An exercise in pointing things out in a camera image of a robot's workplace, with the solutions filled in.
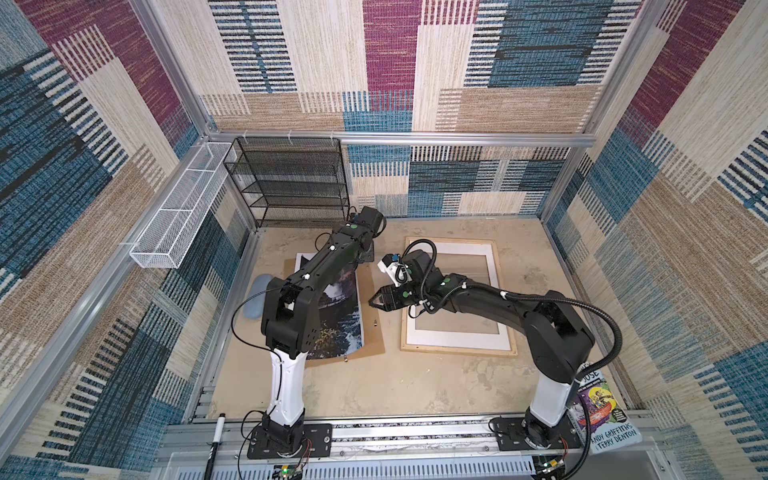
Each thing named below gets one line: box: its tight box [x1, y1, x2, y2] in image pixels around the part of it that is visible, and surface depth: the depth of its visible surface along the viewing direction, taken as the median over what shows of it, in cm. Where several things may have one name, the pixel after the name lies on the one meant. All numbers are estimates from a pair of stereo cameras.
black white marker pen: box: [204, 413, 226, 480], surface depth 74 cm
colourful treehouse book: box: [567, 369, 643, 454], surface depth 75 cm
